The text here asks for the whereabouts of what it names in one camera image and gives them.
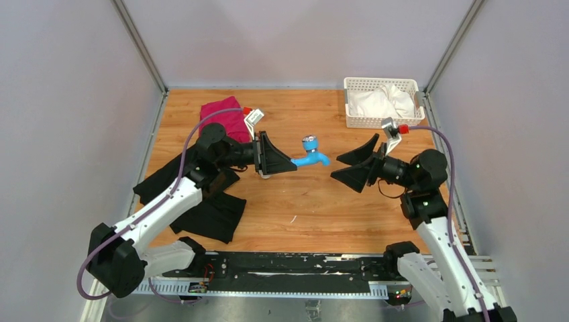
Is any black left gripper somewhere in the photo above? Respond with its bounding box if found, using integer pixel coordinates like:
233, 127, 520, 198
215, 131, 297, 175

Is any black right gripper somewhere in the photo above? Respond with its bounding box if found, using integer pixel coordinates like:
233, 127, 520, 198
331, 133, 419, 193

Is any blue water faucet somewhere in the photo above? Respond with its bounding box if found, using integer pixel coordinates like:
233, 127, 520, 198
291, 135, 331, 167

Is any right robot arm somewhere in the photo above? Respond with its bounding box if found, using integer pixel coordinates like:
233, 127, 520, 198
331, 134, 517, 321

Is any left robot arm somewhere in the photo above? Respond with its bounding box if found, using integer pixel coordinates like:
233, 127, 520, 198
76, 123, 297, 300

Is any magenta cloth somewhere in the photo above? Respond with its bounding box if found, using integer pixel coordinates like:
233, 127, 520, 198
199, 96, 251, 143

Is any white plastic basket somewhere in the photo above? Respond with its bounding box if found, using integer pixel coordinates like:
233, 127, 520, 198
344, 76, 425, 129

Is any white cloth in basket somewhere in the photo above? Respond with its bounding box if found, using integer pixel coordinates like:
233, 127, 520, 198
348, 84, 415, 118

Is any black cloth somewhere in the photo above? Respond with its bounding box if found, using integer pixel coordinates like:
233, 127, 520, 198
133, 155, 246, 244

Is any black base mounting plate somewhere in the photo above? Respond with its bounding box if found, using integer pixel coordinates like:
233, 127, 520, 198
164, 252, 409, 295

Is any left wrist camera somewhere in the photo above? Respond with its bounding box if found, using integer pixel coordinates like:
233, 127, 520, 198
243, 107, 264, 140

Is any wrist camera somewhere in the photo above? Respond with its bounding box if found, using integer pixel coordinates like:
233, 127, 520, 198
381, 117, 402, 156
243, 107, 264, 140

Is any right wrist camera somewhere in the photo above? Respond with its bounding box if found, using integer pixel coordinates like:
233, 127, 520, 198
381, 117, 402, 156

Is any aluminium frame rail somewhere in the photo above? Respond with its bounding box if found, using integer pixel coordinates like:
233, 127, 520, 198
95, 250, 501, 299

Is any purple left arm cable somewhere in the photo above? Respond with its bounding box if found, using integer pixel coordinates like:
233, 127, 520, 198
76, 107, 246, 305

